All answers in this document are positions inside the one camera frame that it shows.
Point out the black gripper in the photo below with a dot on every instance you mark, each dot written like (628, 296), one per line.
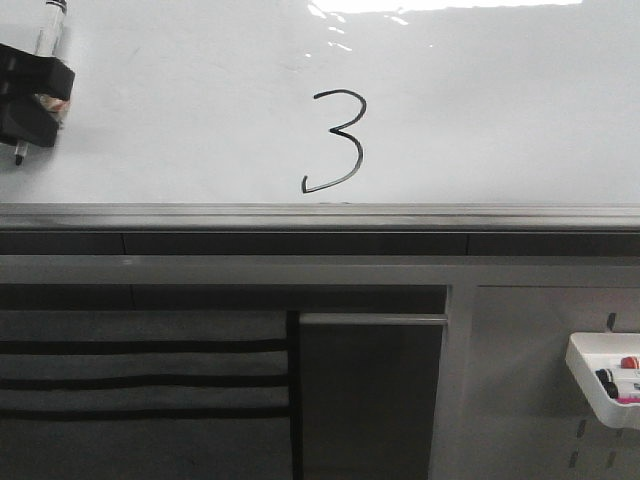
(24, 118)

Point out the black whiteboard marker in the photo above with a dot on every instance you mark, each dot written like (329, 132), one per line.
(49, 37)

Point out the white whiteboard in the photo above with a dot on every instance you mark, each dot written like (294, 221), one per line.
(319, 114)

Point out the dark grey panel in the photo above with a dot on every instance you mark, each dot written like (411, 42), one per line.
(368, 397)

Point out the white plastic marker tray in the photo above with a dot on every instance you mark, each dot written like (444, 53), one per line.
(588, 352)

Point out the red capped marker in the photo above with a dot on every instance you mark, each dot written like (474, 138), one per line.
(630, 362)

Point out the pink capped marker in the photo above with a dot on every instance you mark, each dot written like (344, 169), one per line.
(633, 399)

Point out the grey whiteboard stand frame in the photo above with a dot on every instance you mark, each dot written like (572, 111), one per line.
(507, 406)

